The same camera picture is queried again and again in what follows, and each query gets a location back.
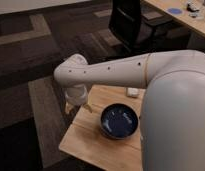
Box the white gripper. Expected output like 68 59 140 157
65 85 93 114

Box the white sponge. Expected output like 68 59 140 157
126 88 139 98

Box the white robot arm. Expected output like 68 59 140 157
54 50 205 171

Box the dark blue ceramic bowl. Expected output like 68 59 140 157
100 103 139 139

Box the small wooden table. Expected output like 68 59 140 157
59 86 144 171

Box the black office chair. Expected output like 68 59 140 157
109 0 172 53

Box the blue round disc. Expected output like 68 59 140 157
168 8 182 14

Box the wooden desk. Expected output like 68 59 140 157
144 0 205 38

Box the small clutter on desk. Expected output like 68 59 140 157
186 0 205 20

